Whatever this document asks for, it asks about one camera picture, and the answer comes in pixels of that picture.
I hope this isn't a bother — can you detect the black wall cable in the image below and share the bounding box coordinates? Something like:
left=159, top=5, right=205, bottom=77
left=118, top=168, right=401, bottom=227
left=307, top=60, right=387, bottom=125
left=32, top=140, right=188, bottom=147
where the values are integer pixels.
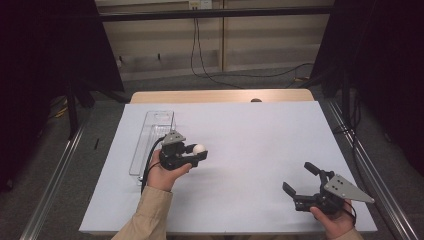
left=195, top=18, right=315, bottom=80
left=190, top=18, right=246, bottom=90

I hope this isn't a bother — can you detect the black horizontal bar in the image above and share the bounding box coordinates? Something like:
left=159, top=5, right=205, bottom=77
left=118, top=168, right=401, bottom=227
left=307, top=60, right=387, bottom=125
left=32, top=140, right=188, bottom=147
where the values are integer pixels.
left=98, top=5, right=335, bottom=23

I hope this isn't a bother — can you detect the hand-held gripper black cable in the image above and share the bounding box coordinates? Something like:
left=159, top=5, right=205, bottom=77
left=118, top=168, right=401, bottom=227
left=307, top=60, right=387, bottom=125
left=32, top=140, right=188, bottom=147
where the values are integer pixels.
left=140, top=135, right=167, bottom=195
left=343, top=199, right=358, bottom=228

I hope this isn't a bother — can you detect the white wall outlet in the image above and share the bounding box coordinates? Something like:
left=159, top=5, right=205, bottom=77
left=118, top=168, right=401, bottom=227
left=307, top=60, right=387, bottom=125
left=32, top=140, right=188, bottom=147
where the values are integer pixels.
left=188, top=0, right=213, bottom=10

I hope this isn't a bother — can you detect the black curtain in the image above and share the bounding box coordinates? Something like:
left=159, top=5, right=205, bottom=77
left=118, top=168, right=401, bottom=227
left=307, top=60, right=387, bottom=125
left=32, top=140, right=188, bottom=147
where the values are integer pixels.
left=310, top=0, right=424, bottom=178
left=0, top=0, right=126, bottom=194

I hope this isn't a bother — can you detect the person's right hand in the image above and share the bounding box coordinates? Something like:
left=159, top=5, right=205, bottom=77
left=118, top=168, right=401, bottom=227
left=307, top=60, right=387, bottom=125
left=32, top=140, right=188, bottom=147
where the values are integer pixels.
left=309, top=199, right=358, bottom=240

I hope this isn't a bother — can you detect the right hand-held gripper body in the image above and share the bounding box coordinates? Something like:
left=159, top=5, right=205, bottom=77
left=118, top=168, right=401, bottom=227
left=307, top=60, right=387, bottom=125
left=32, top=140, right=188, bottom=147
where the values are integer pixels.
left=293, top=169, right=376, bottom=216

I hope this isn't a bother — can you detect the person's left hand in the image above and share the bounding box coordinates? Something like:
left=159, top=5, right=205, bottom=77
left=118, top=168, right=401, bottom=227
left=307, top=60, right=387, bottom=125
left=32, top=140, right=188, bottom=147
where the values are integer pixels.
left=146, top=149, right=194, bottom=193

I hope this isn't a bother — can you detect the black floor cable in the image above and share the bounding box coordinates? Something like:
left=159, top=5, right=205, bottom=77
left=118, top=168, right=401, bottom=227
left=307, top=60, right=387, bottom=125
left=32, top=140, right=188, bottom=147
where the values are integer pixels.
left=333, top=93, right=379, bottom=216

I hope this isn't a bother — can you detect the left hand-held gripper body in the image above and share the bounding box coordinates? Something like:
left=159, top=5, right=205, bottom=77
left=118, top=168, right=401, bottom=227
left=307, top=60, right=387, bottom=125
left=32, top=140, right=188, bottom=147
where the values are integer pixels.
left=158, top=130, right=201, bottom=172

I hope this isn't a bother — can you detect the left hand-held gripper black cable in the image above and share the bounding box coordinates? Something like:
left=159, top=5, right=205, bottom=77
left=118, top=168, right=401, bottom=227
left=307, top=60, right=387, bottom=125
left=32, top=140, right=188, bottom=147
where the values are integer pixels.
left=140, top=135, right=167, bottom=195

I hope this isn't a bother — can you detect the clear plastic container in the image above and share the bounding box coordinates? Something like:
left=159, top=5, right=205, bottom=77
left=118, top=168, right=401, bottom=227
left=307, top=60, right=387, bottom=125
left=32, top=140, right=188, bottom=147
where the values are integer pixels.
left=128, top=110, right=177, bottom=185

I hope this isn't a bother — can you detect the metal floor rail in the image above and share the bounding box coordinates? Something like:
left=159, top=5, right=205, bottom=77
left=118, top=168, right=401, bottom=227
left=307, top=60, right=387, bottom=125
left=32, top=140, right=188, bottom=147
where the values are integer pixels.
left=19, top=109, right=93, bottom=240
left=324, top=99, right=420, bottom=240

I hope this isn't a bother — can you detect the white table sheet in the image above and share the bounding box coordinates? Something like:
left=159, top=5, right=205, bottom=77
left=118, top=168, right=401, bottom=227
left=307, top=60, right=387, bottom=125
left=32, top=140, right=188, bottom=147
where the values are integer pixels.
left=78, top=100, right=378, bottom=235

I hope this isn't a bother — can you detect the yellow cable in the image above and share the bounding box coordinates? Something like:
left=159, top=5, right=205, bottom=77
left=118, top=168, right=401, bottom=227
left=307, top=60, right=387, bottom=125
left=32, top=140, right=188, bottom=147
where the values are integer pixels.
left=49, top=105, right=68, bottom=120

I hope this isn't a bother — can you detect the wooden table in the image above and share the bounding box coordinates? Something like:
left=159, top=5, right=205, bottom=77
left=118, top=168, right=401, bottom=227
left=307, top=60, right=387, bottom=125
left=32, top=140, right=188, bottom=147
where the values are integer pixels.
left=129, top=88, right=316, bottom=105

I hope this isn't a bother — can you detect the right hand-held gripper black cable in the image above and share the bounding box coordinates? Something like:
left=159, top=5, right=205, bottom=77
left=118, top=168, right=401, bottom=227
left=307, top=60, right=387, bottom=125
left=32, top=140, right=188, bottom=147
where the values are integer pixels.
left=343, top=199, right=358, bottom=228

